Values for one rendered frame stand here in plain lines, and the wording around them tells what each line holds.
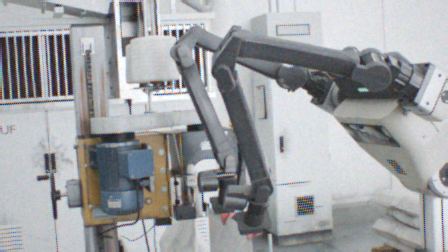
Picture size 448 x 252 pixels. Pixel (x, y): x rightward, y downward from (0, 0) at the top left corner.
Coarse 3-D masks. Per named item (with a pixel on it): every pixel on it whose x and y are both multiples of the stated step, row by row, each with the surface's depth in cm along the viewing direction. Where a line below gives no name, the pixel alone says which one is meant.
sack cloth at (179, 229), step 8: (176, 224) 304; (184, 224) 290; (192, 224) 280; (168, 232) 308; (176, 232) 297; (184, 232) 285; (192, 232) 280; (160, 240) 309; (168, 240) 301; (176, 240) 292; (184, 240) 283; (192, 240) 279; (200, 240) 281; (160, 248) 308; (168, 248) 293; (176, 248) 284; (184, 248) 282; (192, 248) 280; (200, 248) 282; (208, 248) 284
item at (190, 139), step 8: (184, 128) 281; (224, 128) 259; (168, 136) 280; (184, 136) 254; (192, 136) 255; (200, 136) 256; (232, 136) 259; (168, 144) 281; (184, 144) 255; (192, 144) 255; (200, 144) 256; (232, 144) 260; (184, 152) 255; (192, 152) 256; (200, 152) 256; (208, 152) 257; (184, 160) 255; (192, 160) 256; (200, 160) 256; (184, 168) 255; (184, 184) 255; (240, 184) 261; (184, 192) 256; (184, 200) 257
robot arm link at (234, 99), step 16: (224, 80) 170; (224, 96) 175; (240, 96) 175; (240, 112) 178; (240, 128) 180; (240, 144) 183; (256, 144) 183; (256, 160) 185; (256, 176) 187; (256, 192) 190; (272, 192) 190
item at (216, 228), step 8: (208, 208) 252; (208, 216) 253; (216, 216) 243; (216, 224) 244; (232, 224) 224; (216, 232) 245; (224, 232) 236; (232, 232) 224; (216, 240) 246; (224, 240) 236; (232, 240) 225; (240, 240) 217; (248, 240) 209; (216, 248) 246; (224, 248) 237; (232, 248) 226; (240, 248) 217; (248, 248) 209
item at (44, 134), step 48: (0, 48) 496; (48, 48) 503; (0, 96) 505; (48, 96) 513; (0, 144) 497; (48, 144) 505; (0, 192) 498; (48, 192) 507; (0, 240) 498; (48, 240) 508; (144, 240) 528
